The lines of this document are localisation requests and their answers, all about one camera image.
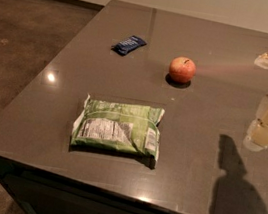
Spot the red apple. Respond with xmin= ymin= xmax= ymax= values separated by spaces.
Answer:
xmin=169 ymin=56 xmax=197 ymax=84

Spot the blue snack bar wrapper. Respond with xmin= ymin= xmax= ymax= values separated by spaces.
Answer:
xmin=111 ymin=35 xmax=147 ymax=57

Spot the green jalapeno chip bag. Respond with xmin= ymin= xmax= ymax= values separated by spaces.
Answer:
xmin=70 ymin=97 xmax=165 ymax=160

